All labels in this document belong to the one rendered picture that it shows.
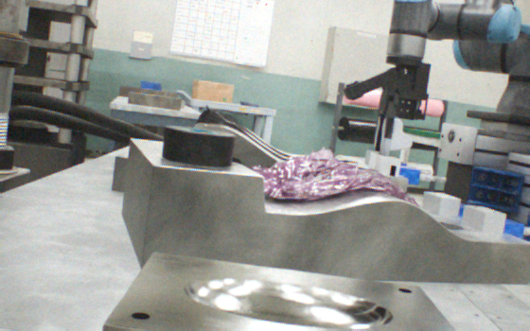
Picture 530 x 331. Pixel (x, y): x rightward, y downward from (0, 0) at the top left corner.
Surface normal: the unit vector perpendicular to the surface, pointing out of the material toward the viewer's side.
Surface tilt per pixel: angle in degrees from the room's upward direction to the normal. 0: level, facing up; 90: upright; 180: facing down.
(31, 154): 90
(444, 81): 90
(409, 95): 90
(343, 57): 90
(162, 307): 0
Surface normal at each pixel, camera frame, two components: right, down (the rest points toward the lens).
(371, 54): 0.24, 0.11
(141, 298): 0.14, -0.99
